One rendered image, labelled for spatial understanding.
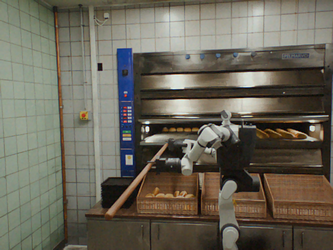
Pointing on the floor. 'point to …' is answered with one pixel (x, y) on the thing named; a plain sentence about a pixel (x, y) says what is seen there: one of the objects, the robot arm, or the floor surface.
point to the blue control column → (125, 54)
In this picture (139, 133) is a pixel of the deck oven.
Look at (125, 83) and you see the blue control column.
